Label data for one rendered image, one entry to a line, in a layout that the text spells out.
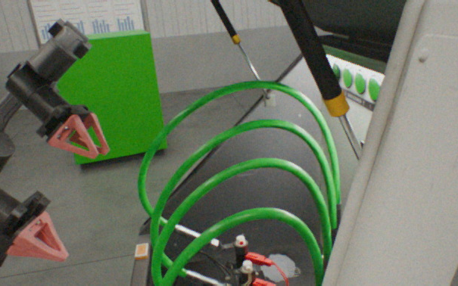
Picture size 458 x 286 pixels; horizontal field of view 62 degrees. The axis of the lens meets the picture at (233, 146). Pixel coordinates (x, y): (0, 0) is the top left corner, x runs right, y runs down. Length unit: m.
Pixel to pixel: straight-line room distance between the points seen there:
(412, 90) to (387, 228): 0.10
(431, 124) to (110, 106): 3.84
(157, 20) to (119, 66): 3.30
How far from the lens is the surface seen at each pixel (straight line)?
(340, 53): 0.83
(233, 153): 1.03
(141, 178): 0.70
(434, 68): 0.28
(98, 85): 3.98
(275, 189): 1.10
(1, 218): 0.65
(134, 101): 4.03
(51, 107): 0.74
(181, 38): 7.14
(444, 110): 0.26
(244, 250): 0.78
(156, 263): 0.59
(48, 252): 0.65
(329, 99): 0.35
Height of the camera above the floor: 1.56
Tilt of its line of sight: 21 degrees down
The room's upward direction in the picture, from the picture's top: 5 degrees counter-clockwise
